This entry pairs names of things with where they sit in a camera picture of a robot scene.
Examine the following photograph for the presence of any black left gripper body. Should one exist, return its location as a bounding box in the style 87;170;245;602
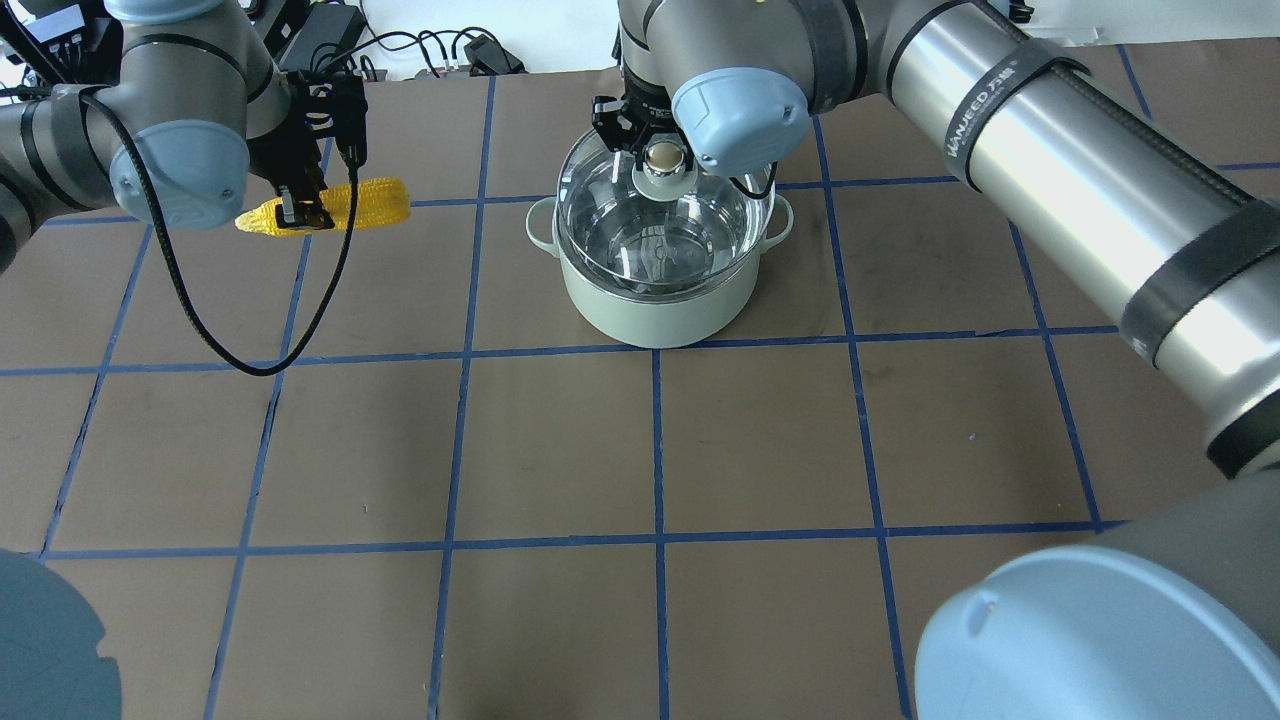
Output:
246;70;369;196

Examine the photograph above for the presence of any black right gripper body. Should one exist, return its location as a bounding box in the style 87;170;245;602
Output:
621;70;678;126

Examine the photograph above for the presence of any yellow corn cob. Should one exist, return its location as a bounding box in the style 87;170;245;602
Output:
234;177;411;237

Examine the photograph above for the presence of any glass pot lid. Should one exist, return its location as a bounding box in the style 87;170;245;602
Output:
553;132;776;299

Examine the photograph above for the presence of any pale green cooking pot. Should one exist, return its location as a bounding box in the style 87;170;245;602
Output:
524;195;795;348

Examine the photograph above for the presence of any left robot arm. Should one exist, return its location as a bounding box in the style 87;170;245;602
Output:
1;1;369;719

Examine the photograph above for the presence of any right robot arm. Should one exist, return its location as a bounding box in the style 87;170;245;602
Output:
618;1;1279;719

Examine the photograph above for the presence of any black power adapter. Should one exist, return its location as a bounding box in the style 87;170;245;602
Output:
463;35;529;77

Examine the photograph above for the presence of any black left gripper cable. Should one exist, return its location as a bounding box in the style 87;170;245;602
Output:
76;88;364;378

